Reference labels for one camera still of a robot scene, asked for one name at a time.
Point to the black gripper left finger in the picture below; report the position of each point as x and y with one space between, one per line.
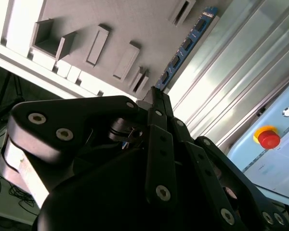
62 115

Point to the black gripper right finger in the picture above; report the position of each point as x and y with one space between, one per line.
207 173

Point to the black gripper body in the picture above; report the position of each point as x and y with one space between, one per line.
98 199

